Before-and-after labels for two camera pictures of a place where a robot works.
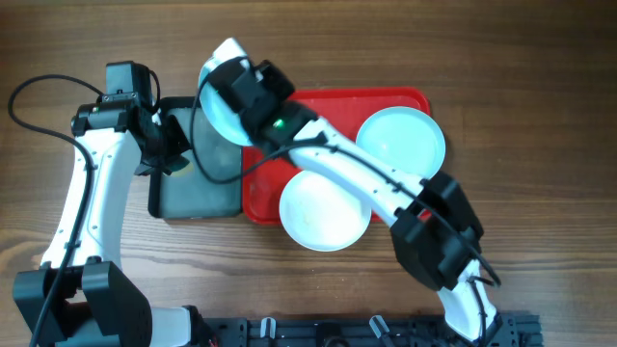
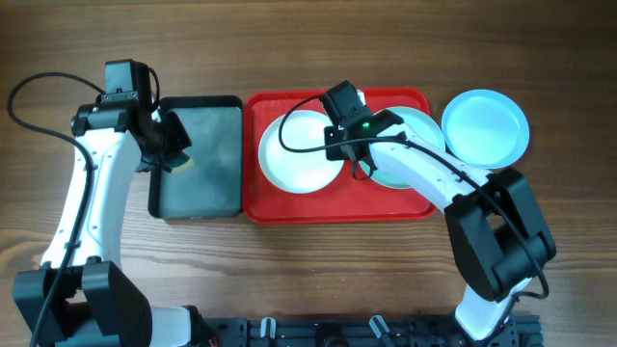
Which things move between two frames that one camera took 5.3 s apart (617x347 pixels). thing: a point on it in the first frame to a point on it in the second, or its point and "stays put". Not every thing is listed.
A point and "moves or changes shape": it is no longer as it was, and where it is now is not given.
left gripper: [161, 150] stays put
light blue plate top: [223, 117] to [485, 128]
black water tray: [210, 185] stays put
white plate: [321, 214] moves or changes shape
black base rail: [508, 331] stays put
